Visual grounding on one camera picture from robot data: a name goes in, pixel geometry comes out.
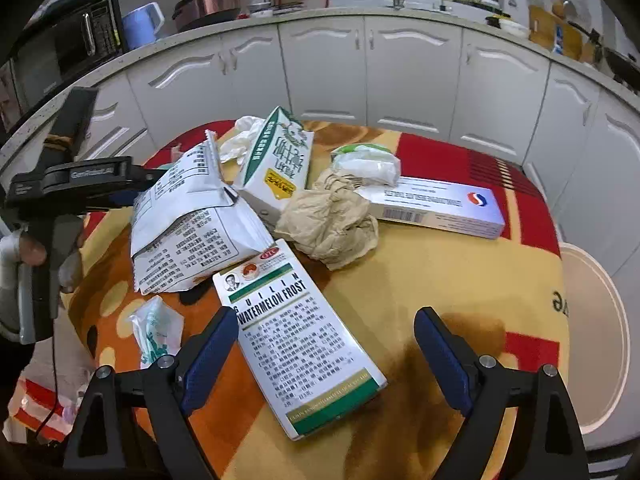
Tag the red white striped bag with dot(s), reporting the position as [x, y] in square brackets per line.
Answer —
[40, 410]

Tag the white milk carton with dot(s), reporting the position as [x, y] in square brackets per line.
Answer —
[277, 165]

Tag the white green medicine box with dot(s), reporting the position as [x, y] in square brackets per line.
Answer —
[300, 350]

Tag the wooden cutting board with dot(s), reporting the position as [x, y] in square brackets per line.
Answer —
[555, 30]

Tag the white kitchen cabinets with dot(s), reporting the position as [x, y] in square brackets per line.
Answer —
[410, 70]

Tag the white printed snack bag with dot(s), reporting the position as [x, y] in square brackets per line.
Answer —
[195, 230]

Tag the crumpled brown paper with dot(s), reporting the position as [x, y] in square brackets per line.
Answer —
[330, 225]

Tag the black wok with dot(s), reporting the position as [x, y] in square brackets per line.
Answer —
[617, 62]

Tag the copper coloured cooking pot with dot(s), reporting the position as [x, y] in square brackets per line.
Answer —
[207, 7]

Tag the cream round waste bin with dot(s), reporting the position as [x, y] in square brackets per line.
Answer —
[595, 350]

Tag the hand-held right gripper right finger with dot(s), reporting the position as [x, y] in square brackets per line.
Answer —
[445, 360]

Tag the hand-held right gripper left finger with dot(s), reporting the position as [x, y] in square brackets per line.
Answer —
[210, 355]

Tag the long white cardboard box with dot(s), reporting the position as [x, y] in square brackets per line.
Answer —
[440, 207]

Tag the clear green printed wrapper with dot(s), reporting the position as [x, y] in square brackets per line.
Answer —
[152, 330]

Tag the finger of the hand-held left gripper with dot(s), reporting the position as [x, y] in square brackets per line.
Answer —
[147, 180]

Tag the orange red printed blanket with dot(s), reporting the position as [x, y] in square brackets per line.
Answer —
[450, 280]

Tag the crumpled white tissue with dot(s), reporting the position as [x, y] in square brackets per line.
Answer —
[240, 137]

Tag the person's left hand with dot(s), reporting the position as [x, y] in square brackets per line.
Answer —
[70, 270]

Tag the green white plastic packet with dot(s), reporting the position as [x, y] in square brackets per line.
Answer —
[367, 164]

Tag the black microwave oven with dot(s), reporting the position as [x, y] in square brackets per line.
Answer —
[65, 50]

